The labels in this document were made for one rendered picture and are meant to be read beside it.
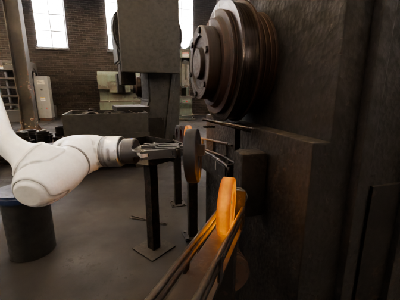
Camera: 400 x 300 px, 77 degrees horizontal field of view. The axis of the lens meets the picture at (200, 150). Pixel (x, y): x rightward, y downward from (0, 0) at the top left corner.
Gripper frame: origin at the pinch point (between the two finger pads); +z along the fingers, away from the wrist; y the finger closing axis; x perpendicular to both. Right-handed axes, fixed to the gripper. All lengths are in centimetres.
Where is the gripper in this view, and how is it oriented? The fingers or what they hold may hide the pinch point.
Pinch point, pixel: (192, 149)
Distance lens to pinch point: 71.5
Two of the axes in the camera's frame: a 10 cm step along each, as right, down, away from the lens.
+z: 9.9, -0.2, -1.2
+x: -0.5, -9.7, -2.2
